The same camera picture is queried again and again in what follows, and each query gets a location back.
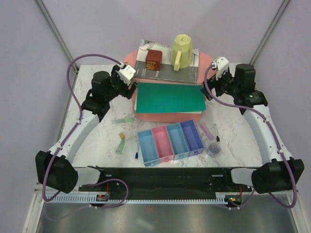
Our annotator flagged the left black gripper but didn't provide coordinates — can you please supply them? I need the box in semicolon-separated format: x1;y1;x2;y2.
105;65;138;101

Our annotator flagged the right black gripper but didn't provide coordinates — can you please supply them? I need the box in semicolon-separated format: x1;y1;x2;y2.
200;67;240;100

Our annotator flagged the pink two-tier shelf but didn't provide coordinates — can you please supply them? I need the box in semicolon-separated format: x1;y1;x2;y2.
123;50;213;123

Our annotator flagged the green highlighter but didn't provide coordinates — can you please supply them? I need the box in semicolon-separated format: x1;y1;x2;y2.
112;117;134;124
116;138;126;154

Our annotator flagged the pink highlighter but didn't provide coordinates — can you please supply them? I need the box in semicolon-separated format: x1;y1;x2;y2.
199;124;214;141

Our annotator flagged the purple drawer bin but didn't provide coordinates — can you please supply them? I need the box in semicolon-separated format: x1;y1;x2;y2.
180;120;205;157

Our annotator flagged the light blue drawer bin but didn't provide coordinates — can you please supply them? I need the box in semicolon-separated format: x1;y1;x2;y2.
138;130;159;167

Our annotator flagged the sky blue drawer bin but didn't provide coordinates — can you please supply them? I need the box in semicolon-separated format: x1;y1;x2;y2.
166;123;190;160

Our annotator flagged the pink drawer bin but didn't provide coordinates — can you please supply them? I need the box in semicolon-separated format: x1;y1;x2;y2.
152;126;174;163

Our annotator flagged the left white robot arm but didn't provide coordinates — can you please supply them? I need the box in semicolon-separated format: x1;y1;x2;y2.
35;63;137;193

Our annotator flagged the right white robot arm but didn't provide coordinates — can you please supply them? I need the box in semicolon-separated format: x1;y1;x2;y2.
201;64;304;195

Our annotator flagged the green folder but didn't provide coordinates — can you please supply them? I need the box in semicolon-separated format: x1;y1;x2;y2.
136;83;206;114

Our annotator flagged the grey setup manual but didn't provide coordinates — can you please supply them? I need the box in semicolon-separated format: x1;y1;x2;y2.
134;49;199;84

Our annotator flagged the red-brown cube box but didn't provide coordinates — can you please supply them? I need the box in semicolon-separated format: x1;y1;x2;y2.
145;50;162;71

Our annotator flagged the spiral notebook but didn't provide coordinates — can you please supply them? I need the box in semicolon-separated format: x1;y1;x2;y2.
137;39;172;64

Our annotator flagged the black cap pen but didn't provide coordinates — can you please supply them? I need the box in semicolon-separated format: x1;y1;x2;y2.
214;124;220;144

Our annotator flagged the yellow plastic pitcher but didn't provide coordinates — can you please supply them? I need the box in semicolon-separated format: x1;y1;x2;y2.
170;34;193;71

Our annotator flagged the clear cup of pins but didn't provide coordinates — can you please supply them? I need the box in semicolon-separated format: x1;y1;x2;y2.
207;143;221;157

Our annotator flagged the blue cap pen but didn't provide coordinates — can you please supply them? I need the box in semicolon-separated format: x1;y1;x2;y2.
135;141;140;161

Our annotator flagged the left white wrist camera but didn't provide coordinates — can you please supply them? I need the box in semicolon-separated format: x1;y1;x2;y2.
117;63;136;86

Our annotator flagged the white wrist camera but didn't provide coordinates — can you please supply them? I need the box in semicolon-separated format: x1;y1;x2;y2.
117;63;136;86
211;56;229;78

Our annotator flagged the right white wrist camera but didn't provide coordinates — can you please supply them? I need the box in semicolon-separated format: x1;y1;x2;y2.
211;56;229;78

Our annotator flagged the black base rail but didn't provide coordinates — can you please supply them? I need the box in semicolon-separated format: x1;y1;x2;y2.
79;167;251;193

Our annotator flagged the light blue cable duct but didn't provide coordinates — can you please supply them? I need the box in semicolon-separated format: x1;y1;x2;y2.
46;188;243;205

